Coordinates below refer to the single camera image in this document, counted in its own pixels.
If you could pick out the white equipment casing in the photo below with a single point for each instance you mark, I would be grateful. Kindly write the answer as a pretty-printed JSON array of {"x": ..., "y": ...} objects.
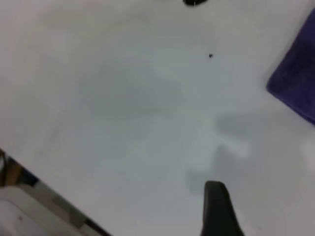
[{"x": 27, "y": 211}]

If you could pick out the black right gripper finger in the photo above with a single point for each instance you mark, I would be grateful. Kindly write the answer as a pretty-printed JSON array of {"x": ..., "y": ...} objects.
[{"x": 217, "y": 211}]

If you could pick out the purple microfiber cloth black trim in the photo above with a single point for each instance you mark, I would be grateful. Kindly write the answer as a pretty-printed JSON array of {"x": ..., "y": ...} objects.
[{"x": 297, "y": 78}]

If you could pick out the black liquid spill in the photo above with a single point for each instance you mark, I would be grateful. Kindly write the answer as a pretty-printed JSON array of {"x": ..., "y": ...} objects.
[{"x": 194, "y": 2}]

